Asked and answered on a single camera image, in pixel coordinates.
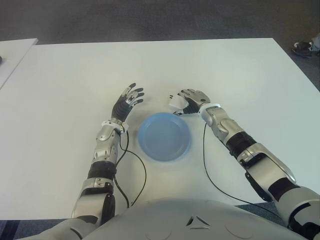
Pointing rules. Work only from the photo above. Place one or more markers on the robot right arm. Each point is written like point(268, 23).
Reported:
point(260, 155)

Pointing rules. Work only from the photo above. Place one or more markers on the black and white shoe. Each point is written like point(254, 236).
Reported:
point(301, 48)

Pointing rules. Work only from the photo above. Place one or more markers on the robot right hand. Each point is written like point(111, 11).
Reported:
point(197, 100)

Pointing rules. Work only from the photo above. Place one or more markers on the white square charger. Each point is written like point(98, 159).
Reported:
point(177, 102)

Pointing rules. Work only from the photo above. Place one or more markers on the grey robot torso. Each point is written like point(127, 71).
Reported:
point(175, 220)

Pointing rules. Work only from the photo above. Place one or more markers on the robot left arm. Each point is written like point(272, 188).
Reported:
point(106, 142)

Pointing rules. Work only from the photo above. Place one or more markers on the white side table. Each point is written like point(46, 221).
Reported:
point(13, 57)

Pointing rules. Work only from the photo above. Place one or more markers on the person's leg in jeans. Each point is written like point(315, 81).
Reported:
point(317, 42)

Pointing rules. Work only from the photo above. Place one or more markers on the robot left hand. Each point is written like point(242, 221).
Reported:
point(121, 110)

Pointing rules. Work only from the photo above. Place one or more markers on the blue round plate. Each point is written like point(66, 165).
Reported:
point(163, 136)

